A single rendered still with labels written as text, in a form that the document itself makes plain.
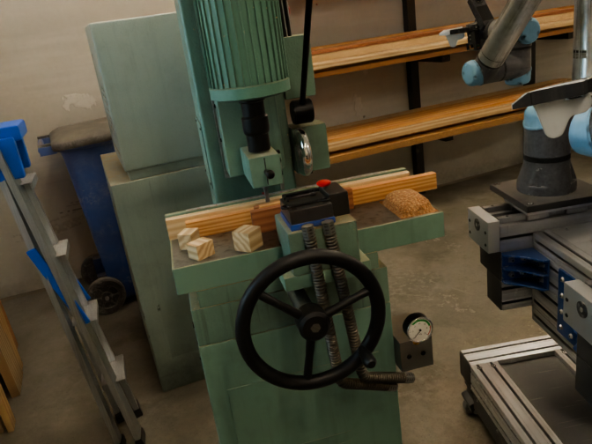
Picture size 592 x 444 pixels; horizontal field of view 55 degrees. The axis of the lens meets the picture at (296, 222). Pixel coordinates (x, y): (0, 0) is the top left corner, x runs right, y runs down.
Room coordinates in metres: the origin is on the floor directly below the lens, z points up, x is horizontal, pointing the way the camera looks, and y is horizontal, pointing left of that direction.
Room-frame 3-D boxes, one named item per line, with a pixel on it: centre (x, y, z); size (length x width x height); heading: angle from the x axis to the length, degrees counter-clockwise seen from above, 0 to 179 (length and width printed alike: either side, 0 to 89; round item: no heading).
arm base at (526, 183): (1.46, -0.69, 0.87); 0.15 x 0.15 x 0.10
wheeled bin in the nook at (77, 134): (3.00, 0.93, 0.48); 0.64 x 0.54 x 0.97; 111
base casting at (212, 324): (1.39, 0.08, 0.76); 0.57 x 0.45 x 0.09; 11
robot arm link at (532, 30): (1.75, -0.73, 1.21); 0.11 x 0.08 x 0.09; 18
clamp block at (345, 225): (1.09, -0.04, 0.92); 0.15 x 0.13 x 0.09; 101
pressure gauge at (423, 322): (1.11, -0.24, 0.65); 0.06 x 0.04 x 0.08; 101
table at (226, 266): (1.18, -0.02, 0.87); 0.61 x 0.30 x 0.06; 101
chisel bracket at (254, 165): (1.29, 0.06, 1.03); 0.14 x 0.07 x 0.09; 11
